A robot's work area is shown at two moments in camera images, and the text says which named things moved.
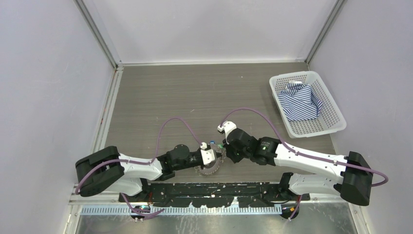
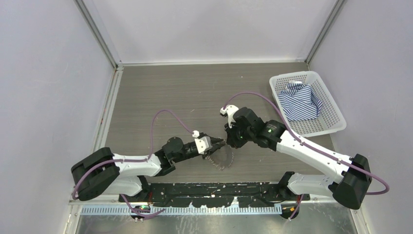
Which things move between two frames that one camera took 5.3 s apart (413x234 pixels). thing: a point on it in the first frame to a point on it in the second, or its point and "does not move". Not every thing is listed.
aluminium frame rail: x=76 y=200 does not move
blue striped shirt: x=299 y=102 does not move
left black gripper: x=217 y=155 to x=215 y=146
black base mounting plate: x=215 y=195 does not move
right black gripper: x=235 y=158 to x=231 y=139
